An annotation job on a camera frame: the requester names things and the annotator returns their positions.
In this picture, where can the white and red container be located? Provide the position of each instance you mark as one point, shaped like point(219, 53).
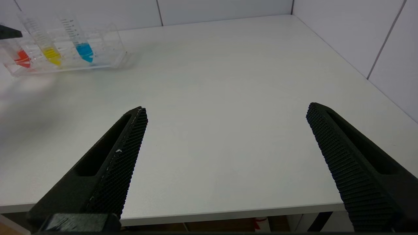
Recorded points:
point(261, 224)

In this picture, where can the clear plastic test tube rack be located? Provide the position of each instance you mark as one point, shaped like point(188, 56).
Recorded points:
point(107, 45)

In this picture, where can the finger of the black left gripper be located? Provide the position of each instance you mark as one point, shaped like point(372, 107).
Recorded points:
point(8, 32)

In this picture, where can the black table leg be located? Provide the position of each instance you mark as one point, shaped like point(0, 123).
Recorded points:
point(319, 222)

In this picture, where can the test tube with yellow pigment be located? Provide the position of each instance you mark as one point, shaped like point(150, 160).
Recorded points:
point(51, 54)

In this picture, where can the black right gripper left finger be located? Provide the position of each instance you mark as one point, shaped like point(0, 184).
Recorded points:
point(111, 169)

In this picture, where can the test tube with blue pigment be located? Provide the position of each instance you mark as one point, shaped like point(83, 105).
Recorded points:
point(84, 50)

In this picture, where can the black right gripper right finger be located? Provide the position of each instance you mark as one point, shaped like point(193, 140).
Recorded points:
point(359, 169)

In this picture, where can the test tube with red pigment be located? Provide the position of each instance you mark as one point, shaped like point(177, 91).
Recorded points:
point(23, 58)

